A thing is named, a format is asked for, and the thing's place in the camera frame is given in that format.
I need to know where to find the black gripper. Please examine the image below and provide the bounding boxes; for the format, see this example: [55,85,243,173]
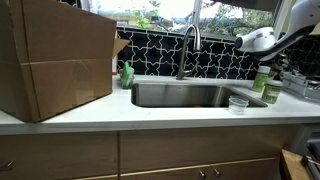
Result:
[270,53,292,72]

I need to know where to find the green pump soap bottle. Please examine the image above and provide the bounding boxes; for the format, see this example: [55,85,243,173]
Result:
[261,79,284,105]

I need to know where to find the stainless steel sink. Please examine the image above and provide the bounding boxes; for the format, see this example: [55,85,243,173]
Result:
[130,82,269,109]

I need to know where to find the grey dish rack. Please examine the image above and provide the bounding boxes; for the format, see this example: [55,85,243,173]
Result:
[280,70,320,104]

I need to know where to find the clear plastic cup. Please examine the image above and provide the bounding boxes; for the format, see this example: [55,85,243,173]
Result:
[228,95,250,116]

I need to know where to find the steel gooseneck faucet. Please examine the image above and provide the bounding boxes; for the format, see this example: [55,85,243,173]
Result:
[175,23,202,81]

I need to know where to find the wooden platform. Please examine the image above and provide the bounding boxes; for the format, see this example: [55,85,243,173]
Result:
[279,148,313,180]

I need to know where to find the wooden cabinet door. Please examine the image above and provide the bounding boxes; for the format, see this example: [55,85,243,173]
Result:
[209,156,281,180]
[119,163,210,180]

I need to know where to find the wooden drawer front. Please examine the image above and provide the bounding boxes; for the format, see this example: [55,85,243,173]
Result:
[119,124,298,174]

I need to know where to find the kitchen window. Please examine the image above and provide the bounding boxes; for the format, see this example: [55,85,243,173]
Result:
[81,0,291,46]

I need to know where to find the clear sponge holder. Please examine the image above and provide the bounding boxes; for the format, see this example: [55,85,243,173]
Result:
[120,67,136,90]

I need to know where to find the green sponge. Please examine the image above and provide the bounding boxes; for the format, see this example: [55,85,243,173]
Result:
[119,61,132,83]

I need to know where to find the brown cardboard box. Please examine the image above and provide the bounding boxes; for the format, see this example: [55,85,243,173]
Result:
[0,0,131,124]

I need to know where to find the wide wooden cabinet panel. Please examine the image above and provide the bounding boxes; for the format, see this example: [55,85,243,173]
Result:
[0,131,119,180]

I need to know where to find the aluminium extrusion frame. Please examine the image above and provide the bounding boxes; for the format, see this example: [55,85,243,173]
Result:
[301,133,320,180]

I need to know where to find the brass cabinet pull handle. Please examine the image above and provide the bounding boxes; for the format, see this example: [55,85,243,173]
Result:
[0,160,15,172]

